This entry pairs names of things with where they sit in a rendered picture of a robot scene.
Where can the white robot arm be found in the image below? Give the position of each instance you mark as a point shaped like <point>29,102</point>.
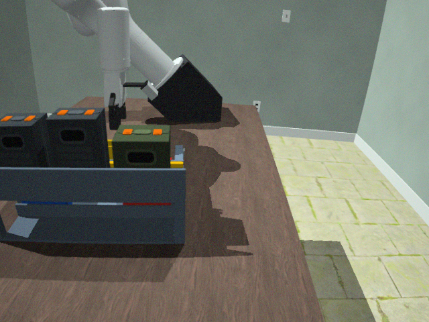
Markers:
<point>114,24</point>

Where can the yellow flat bar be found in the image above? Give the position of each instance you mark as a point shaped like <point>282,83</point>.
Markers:
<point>173,164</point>

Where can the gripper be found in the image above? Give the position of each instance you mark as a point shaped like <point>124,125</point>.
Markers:
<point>113,88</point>

